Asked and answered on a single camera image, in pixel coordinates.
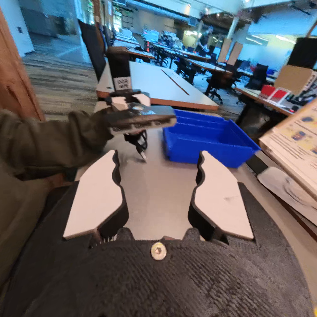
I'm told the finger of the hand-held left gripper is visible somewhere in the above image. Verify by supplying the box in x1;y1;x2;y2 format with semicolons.
134;92;151;107
111;96;130;111

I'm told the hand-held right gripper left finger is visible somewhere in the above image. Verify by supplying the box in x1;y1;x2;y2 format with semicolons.
62;149;130;244

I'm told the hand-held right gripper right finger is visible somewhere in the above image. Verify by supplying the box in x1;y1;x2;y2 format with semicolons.
187;150;255;241

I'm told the grey hub with black cable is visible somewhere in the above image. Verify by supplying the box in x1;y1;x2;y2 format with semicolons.
106;105;178;163

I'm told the blue plastic bin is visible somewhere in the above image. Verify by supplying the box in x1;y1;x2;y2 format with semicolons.
162;109;262;169

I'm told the person's left forearm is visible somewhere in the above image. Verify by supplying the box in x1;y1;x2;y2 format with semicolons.
0;108;113;179

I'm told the white desk with brown edge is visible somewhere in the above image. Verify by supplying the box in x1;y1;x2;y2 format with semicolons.
95;61;219;111

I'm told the grey desk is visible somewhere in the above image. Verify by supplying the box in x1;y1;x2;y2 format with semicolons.
74;111;317;302

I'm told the black flat panel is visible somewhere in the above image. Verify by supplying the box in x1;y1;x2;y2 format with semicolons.
78;19;107;82

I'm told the black office chair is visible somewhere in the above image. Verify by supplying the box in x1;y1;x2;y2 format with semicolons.
206;63;234;103
248;63;269;91

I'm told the person's olive jacket torso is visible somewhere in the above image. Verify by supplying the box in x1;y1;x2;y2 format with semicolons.
0;158;77;288

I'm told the instruction sheet on brown clipboard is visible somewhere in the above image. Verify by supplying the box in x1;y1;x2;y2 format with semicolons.
259;99;317;198

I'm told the wooden panel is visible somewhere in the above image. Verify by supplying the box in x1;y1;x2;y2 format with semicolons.
0;7;45;122

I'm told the long background table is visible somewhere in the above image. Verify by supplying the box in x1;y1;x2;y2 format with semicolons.
234;85;300;117

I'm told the black monitor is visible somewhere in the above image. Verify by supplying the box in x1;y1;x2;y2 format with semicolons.
287;37;317;70

